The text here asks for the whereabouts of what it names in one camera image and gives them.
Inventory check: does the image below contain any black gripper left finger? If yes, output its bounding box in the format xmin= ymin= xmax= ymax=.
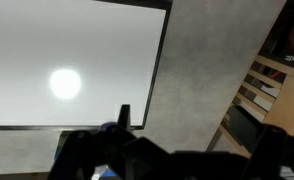
xmin=48 ymin=104 xmax=138 ymax=180

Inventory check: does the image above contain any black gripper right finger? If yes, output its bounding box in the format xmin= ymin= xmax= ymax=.
xmin=243 ymin=123 xmax=294 ymax=180

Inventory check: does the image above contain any light wooden slatted chair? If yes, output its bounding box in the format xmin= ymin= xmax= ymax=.
xmin=206 ymin=54 xmax=294 ymax=159

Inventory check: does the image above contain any black box white print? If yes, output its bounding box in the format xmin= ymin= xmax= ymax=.
xmin=258 ymin=0 xmax=294 ymax=73

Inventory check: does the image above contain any white board black frame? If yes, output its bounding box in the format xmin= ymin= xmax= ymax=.
xmin=0 ymin=0 xmax=174 ymax=132

